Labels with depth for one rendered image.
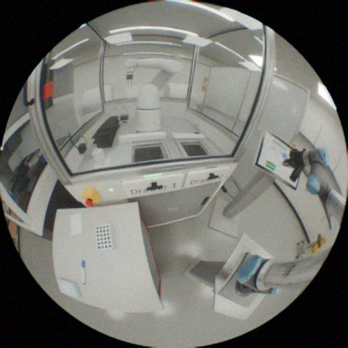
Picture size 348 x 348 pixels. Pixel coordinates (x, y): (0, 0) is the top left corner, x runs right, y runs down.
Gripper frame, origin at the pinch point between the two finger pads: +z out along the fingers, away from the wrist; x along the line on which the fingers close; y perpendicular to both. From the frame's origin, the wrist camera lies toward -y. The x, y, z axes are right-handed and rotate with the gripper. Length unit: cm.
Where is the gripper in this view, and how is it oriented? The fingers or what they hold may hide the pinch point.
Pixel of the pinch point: (282, 165)
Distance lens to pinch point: 77.6
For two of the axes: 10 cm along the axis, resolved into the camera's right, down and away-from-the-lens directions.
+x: -8.8, -4.0, 2.6
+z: 2.9, -0.2, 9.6
